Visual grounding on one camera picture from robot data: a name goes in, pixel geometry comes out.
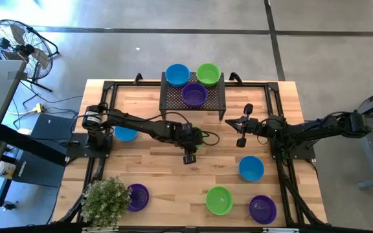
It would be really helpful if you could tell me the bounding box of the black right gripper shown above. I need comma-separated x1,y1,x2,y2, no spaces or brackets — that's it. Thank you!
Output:
224,103,265,149

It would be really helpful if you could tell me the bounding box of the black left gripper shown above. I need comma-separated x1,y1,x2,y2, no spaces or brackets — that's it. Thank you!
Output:
175,122,204,166

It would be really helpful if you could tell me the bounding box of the green plastic mini bowl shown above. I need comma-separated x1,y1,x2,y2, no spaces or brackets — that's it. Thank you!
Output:
191,126,205,150
196,62,222,87
205,186,234,216

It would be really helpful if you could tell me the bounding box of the purple plastic mini bowl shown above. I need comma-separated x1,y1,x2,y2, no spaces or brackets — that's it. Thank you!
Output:
126,183,150,213
249,194,277,225
181,82,209,108

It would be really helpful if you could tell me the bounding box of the blue plastic mini bowl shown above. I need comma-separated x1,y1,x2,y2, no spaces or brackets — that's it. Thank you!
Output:
238,155,266,183
114,126,139,142
164,63,191,88

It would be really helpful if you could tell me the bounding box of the black perforated metal rack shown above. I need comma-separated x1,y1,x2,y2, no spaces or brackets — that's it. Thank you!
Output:
159,71,227,121

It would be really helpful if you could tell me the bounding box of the artificial potted plant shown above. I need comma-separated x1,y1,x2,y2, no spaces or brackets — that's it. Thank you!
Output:
80,176,133,228

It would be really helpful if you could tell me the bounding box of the black computer tower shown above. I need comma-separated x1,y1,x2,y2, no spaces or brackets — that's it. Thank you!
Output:
11,113,79,188

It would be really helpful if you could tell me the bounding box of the gray metal stand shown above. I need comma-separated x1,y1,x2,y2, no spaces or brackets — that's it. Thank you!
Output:
336,82,373,192

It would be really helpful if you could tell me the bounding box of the white yellow container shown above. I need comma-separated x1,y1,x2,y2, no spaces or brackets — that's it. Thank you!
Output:
0,161,16,179

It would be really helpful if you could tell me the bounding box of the black floor fan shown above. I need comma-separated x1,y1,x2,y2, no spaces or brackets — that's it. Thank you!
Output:
0,19,60,93

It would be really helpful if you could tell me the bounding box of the black caster wheel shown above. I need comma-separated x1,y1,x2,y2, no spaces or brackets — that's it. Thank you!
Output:
1,200,19,211

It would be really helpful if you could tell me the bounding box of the black aluminium rig frame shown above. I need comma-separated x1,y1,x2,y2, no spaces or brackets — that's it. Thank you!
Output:
56,79,328,233

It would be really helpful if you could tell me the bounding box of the black floor cable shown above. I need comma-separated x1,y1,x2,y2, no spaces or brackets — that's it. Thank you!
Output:
11,80,84,130

